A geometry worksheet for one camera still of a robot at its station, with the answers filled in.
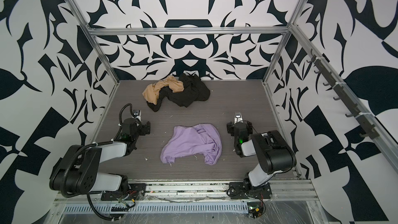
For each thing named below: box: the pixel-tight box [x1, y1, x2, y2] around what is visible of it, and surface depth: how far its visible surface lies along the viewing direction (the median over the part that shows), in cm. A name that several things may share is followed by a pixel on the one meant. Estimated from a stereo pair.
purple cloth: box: [160, 123, 222, 165], surface depth 86 cm
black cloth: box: [146, 73, 211, 112], surface depth 107 cm
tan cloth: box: [141, 75, 185, 106], surface depth 108 cm
